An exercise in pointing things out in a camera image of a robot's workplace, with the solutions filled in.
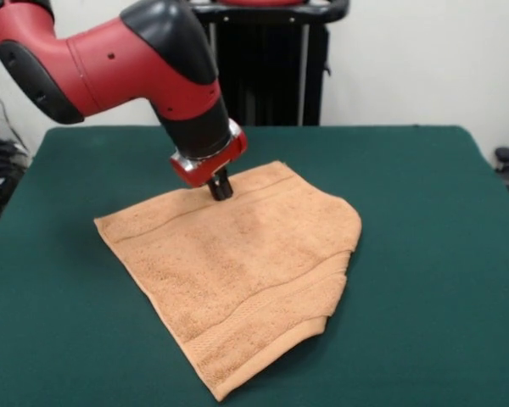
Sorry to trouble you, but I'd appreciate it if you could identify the dark green table cloth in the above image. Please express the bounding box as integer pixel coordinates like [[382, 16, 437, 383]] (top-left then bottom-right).
[[0, 125, 509, 407]]

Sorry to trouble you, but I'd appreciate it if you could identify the orange terry towel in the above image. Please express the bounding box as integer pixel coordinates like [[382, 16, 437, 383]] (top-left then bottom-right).
[[93, 159, 362, 402]]

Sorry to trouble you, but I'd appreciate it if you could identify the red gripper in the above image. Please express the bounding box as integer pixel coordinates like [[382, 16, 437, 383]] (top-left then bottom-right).
[[169, 118, 249, 201]]

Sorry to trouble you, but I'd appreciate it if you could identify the black equipment pile with cables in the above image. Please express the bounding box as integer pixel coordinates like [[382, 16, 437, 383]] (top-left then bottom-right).
[[0, 112, 31, 222]]

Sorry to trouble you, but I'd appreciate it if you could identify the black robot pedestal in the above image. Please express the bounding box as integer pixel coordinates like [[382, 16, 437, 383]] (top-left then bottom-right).
[[190, 0, 350, 127]]

